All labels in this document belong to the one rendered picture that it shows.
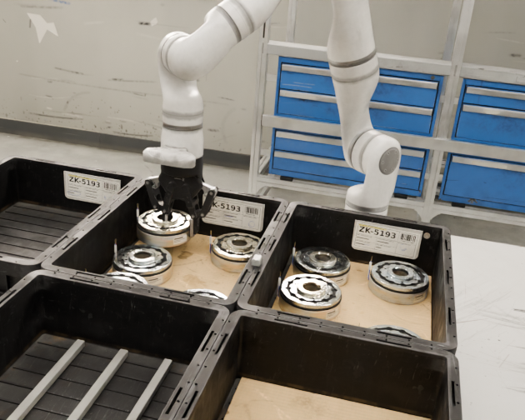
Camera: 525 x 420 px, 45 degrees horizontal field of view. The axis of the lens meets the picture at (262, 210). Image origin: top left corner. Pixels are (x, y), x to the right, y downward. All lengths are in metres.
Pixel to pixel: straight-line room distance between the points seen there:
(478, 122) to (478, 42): 0.88
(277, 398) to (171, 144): 0.47
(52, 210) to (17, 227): 0.10
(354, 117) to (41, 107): 3.35
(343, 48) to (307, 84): 1.72
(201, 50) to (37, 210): 0.55
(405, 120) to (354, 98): 1.67
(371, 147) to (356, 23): 0.26
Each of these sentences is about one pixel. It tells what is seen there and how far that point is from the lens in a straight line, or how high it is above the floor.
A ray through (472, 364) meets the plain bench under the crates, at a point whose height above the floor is 0.70.
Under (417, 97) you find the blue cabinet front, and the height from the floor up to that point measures 0.78.
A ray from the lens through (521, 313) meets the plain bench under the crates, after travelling 1.47.
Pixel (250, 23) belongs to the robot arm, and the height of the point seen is 1.26.
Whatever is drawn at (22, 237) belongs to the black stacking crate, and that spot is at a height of 0.83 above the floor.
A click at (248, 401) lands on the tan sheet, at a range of 0.89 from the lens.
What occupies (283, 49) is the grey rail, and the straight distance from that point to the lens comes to 2.89.
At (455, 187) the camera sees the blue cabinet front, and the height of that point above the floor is 0.39.
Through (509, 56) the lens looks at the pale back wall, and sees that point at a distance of 3.76.
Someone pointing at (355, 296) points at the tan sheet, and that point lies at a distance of 1.14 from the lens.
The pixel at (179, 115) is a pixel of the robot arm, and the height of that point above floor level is 1.11.
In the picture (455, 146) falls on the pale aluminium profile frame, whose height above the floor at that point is 0.59.
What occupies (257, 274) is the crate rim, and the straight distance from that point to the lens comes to 0.99.
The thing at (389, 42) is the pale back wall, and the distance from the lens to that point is 3.71.
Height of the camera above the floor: 1.41
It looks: 24 degrees down
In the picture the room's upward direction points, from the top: 5 degrees clockwise
